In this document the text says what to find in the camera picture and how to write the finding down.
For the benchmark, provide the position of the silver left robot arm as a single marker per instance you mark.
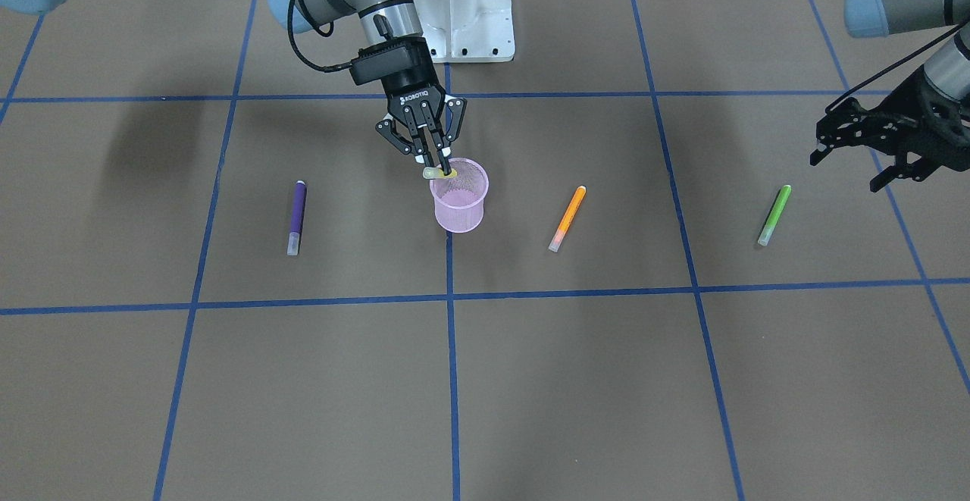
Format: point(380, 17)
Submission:
point(948, 67)

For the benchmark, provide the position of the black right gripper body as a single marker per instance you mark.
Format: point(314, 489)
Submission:
point(415, 98)

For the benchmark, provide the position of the pink mesh pen holder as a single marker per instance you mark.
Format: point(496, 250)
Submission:
point(459, 198)

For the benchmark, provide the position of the yellow highlighter pen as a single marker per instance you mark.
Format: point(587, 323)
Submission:
point(436, 173)

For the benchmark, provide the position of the green highlighter pen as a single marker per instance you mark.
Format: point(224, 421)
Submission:
point(774, 214)

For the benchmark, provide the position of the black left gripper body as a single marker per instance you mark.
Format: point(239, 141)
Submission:
point(934, 120)

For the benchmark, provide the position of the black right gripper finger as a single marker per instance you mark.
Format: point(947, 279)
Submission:
point(445, 139)
point(425, 139)

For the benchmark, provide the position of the white pedestal column base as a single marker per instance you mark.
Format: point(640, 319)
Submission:
point(468, 31)

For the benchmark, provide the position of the purple highlighter pen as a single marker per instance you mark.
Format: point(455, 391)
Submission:
point(296, 219)

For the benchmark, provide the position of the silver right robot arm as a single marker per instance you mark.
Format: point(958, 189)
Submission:
point(381, 20)

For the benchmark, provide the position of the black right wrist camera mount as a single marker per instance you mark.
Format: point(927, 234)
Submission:
point(399, 63)

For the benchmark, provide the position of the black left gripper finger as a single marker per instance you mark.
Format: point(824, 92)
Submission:
point(900, 169)
point(822, 149)

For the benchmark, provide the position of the orange highlighter pen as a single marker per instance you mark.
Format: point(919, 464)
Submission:
point(567, 218)

